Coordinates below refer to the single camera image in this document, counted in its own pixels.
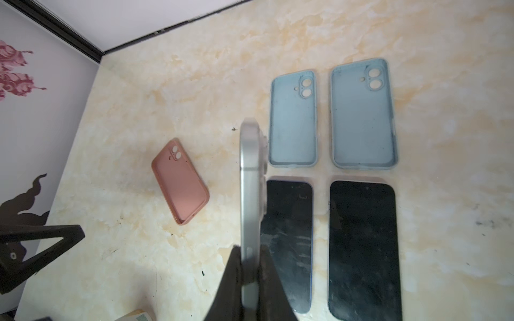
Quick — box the light blue phone case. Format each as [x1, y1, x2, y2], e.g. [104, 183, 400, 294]
[330, 58, 398, 170]
[269, 70, 318, 168]

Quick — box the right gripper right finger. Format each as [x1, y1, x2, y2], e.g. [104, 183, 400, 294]
[257, 245, 297, 321]

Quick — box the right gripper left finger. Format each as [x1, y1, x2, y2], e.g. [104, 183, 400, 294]
[204, 246, 243, 321]

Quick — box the pink phone case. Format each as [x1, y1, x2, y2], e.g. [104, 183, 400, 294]
[151, 138, 210, 226]

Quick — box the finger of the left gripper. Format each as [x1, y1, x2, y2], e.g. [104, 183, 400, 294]
[1, 225, 85, 294]

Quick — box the black smartphone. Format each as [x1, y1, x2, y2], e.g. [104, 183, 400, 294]
[240, 118, 267, 320]
[260, 180, 313, 314]
[327, 181, 402, 320]

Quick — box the green beverage can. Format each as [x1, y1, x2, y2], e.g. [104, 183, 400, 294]
[115, 309, 153, 321]

